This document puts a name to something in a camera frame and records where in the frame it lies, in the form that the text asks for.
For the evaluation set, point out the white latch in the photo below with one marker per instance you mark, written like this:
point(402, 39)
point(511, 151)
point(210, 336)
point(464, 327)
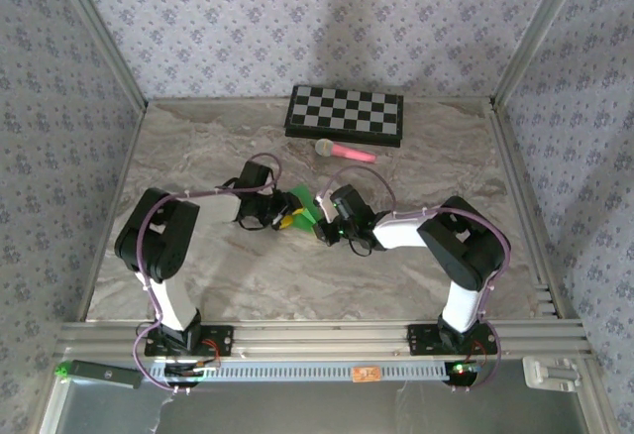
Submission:
point(545, 374)

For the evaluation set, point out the black and grey chessboard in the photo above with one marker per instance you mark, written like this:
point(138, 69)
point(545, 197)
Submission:
point(344, 112)

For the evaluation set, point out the aluminium corner post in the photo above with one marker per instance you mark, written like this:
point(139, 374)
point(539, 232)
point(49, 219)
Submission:
point(106, 47)
point(537, 32)

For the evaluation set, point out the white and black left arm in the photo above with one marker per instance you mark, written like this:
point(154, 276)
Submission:
point(158, 236)

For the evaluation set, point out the pink toy microphone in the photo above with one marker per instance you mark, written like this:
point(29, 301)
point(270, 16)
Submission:
point(347, 151)

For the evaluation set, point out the aluminium side rail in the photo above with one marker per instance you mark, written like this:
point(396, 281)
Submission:
point(99, 260)
point(525, 206)

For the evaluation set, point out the black bar with green end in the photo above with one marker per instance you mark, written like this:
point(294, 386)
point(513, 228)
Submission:
point(104, 373)

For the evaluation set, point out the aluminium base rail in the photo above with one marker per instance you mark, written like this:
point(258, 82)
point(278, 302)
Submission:
point(322, 340)

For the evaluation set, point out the green cloth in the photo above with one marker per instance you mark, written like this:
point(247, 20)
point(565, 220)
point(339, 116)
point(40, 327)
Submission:
point(308, 224)

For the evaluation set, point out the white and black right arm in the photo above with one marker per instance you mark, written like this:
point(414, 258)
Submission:
point(460, 250)

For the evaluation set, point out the orange sticker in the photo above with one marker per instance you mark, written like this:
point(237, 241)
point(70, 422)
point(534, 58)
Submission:
point(366, 374)

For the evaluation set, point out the grey metal sheet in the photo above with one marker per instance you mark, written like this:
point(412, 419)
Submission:
point(322, 409)

